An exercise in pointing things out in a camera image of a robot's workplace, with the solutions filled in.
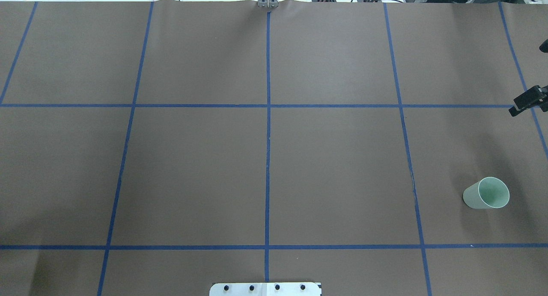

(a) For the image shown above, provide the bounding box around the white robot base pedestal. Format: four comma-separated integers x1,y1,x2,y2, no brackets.
209,282,322,296

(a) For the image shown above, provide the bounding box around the green plastic cup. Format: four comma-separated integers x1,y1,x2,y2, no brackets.
462,177,509,210

